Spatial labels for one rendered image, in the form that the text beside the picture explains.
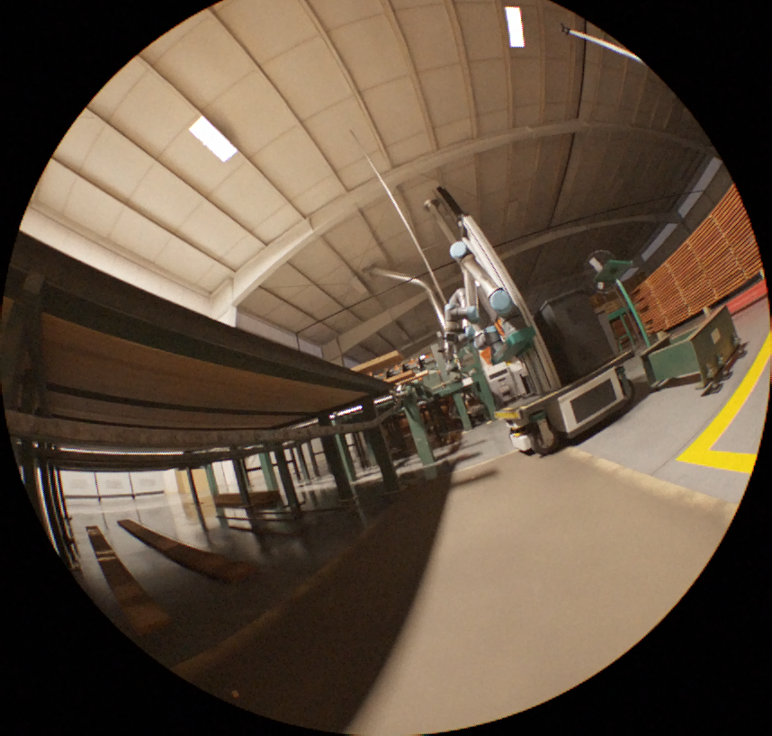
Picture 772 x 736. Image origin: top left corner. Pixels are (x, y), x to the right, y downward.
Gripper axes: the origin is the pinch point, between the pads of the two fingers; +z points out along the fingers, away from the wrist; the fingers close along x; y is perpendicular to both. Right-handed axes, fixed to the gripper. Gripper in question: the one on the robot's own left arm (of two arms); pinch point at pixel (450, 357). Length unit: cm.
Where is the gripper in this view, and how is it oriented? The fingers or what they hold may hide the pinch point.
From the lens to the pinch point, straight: 148.6
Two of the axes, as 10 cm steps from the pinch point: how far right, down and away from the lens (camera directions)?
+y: -9.5, -0.3, 3.0
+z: -0.5, 10.0, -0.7
